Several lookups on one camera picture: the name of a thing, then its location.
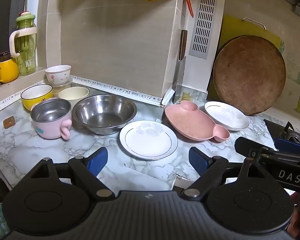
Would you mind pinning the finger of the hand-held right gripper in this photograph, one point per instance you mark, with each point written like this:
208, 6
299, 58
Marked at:
245, 146
288, 145

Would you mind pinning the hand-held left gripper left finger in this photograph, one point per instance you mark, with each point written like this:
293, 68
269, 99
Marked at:
97, 160

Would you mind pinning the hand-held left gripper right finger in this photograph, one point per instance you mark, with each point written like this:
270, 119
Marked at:
198, 160

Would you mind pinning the deep white plate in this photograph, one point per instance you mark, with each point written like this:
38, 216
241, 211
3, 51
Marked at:
226, 116

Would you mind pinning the pink divided plate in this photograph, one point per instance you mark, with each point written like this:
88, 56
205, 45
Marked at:
190, 122

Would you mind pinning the large steel bowl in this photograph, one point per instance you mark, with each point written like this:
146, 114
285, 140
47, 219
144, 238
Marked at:
105, 115

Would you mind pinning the cream bowl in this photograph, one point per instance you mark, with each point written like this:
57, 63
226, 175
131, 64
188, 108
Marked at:
73, 95

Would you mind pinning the stove burner grate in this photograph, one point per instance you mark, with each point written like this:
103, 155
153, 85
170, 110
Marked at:
293, 137

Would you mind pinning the black gas stove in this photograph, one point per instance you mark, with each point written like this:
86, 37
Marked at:
271, 128

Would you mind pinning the round wooden cutting board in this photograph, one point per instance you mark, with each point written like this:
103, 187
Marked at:
250, 75

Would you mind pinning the white patterned trim strip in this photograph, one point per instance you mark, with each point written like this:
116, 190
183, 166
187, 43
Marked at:
115, 88

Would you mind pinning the yellow bowl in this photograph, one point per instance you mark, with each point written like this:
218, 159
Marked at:
37, 92

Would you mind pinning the white floral bowl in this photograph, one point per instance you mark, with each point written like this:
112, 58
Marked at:
58, 76

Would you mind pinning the small brown block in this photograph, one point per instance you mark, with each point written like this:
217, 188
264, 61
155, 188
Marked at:
9, 122

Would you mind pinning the yellow cutting board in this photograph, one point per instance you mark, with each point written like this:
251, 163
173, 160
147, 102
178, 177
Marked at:
230, 30

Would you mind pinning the yellow mug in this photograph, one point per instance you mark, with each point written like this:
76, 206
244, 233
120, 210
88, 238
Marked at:
7, 70

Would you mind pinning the grey vent grille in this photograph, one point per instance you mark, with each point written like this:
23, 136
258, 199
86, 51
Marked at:
203, 25

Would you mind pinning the orange spatula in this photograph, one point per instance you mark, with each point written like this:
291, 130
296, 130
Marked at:
189, 3

